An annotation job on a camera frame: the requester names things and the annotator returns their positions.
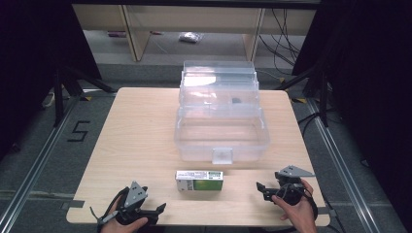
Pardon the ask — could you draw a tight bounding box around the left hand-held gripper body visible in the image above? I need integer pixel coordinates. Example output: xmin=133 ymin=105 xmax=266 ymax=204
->
xmin=115 ymin=181 xmax=159 ymax=226

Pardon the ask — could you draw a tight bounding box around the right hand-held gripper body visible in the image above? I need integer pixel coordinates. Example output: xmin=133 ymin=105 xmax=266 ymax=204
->
xmin=273 ymin=164 xmax=317 ymax=207

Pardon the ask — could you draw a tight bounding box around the person's right hand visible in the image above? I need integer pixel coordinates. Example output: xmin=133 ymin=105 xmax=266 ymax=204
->
xmin=271 ymin=179 xmax=319 ymax=233

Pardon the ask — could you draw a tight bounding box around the person's left hand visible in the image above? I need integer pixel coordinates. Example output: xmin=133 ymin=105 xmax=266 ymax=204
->
xmin=99 ymin=207 xmax=150 ymax=233

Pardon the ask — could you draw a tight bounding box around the green and white carton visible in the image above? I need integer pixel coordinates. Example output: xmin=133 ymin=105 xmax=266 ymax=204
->
xmin=175 ymin=170 xmax=224 ymax=192

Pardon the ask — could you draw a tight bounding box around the clear plastic storage box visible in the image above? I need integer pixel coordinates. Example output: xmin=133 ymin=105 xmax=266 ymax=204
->
xmin=173 ymin=59 xmax=271 ymax=165

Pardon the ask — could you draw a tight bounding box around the black metal stand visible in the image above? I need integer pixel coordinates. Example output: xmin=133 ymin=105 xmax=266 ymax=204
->
xmin=275 ymin=62 xmax=334 ymax=129
xmin=51 ymin=66 xmax=118 ymax=128

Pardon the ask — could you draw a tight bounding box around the clear plastic bag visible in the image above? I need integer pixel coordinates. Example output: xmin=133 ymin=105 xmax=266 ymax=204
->
xmin=178 ymin=31 xmax=204 ymax=44

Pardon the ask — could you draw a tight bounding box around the light wooden shelf unit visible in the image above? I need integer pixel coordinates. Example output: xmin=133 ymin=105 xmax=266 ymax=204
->
xmin=71 ymin=3 xmax=318 ymax=62

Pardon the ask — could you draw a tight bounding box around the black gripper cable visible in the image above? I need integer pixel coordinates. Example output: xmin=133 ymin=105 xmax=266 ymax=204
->
xmin=302 ymin=185 xmax=321 ymax=222
xmin=89 ymin=186 xmax=130 ymax=227

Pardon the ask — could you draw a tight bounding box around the metal floor rail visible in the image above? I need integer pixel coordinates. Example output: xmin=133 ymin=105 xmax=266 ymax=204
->
xmin=305 ymin=98 xmax=385 ymax=233
xmin=0 ymin=96 xmax=82 ymax=233

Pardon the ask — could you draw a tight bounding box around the black cables bundle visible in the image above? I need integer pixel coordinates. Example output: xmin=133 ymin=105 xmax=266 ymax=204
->
xmin=257 ymin=8 xmax=302 ymax=70

